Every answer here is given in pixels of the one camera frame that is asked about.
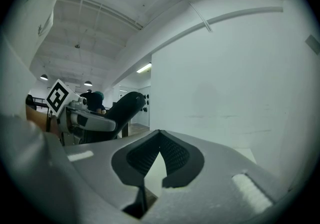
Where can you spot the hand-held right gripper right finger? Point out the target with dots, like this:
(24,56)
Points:
(212,193)

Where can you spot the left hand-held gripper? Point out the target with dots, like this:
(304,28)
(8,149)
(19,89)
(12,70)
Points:
(57,98)

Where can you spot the group of black hanging items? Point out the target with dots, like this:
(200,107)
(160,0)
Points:
(145,103)

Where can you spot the ceiling tube light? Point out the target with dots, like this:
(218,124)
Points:
(144,67)

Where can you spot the person's white shirt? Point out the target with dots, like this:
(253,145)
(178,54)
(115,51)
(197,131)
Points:
(22,43)

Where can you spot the person's left forearm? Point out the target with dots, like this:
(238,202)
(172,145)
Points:
(37,118)

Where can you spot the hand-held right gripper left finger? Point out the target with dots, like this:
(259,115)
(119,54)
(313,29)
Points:
(100,160)

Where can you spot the black pendant lamp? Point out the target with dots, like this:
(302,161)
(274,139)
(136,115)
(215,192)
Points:
(88,83)
(44,77)

